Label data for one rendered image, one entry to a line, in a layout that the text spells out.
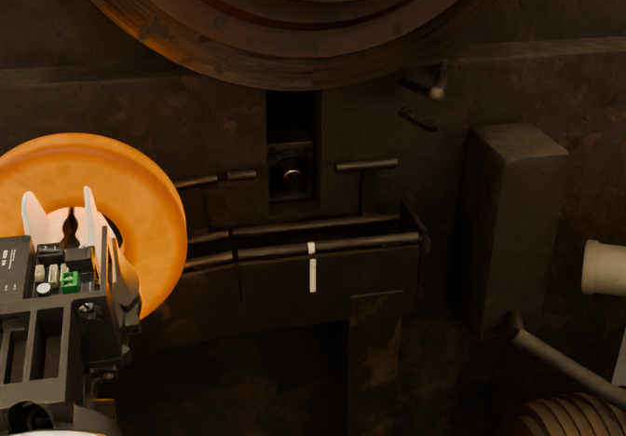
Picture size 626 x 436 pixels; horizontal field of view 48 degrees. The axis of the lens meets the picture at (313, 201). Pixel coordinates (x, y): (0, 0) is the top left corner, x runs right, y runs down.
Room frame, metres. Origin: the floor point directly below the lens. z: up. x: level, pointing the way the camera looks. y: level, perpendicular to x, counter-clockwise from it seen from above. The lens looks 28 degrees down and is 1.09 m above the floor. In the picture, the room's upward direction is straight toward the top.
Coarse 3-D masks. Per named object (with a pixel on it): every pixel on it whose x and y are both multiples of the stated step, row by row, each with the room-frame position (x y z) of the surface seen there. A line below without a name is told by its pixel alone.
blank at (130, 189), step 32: (0, 160) 0.44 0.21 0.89; (32, 160) 0.42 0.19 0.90; (64, 160) 0.43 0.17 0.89; (96, 160) 0.43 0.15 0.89; (128, 160) 0.44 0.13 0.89; (0, 192) 0.42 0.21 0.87; (32, 192) 0.42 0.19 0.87; (64, 192) 0.43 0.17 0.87; (96, 192) 0.43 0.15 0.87; (128, 192) 0.43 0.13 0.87; (160, 192) 0.44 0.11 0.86; (0, 224) 0.42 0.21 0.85; (128, 224) 0.43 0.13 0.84; (160, 224) 0.44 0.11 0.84; (128, 256) 0.43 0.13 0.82; (160, 256) 0.44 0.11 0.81; (160, 288) 0.43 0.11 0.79
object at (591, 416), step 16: (544, 400) 0.59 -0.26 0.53; (560, 400) 0.59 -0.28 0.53; (576, 400) 0.59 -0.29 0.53; (592, 400) 0.59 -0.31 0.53; (512, 416) 0.61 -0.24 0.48; (528, 416) 0.58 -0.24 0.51; (544, 416) 0.56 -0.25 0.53; (560, 416) 0.56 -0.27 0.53; (576, 416) 0.56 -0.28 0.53; (592, 416) 0.56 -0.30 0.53; (608, 416) 0.56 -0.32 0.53; (624, 416) 0.56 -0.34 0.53; (512, 432) 0.59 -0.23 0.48; (528, 432) 0.56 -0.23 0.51; (544, 432) 0.55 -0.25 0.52; (560, 432) 0.54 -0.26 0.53; (576, 432) 0.54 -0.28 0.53; (592, 432) 0.55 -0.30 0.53; (608, 432) 0.55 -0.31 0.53; (624, 432) 0.54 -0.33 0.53
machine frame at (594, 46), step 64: (0, 0) 0.70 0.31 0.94; (64, 0) 0.72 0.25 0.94; (512, 0) 0.81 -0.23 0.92; (576, 0) 0.83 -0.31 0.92; (0, 64) 0.70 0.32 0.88; (64, 64) 0.71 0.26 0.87; (128, 64) 0.72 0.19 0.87; (448, 64) 0.74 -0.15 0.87; (512, 64) 0.76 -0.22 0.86; (576, 64) 0.77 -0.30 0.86; (0, 128) 0.65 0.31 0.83; (64, 128) 0.66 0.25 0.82; (128, 128) 0.67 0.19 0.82; (192, 128) 0.69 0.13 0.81; (256, 128) 0.70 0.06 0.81; (320, 128) 0.72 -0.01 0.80; (384, 128) 0.73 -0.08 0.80; (448, 128) 0.74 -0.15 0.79; (576, 128) 0.78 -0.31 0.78; (256, 192) 0.70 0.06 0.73; (320, 192) 0.71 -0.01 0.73; (384, 192) 0.73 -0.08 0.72; (448, 192) 0.75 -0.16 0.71; (576, 192) 0.78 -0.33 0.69; (192, 256) 0.68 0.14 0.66; (448, 256) 0.75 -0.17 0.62; (576, 256) 0.78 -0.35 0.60; (448, 320) 0.75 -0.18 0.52; (576, 320) 0.79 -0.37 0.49; (128, 384) 0.67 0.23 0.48; (192, 384) 0.68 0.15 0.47; (256, 384) 0.70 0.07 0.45; (320, 384) 0.71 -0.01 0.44; (448, 384) 0.75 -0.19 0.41; (512, 384) 0.77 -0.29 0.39; (576, 384) 0.79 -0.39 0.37
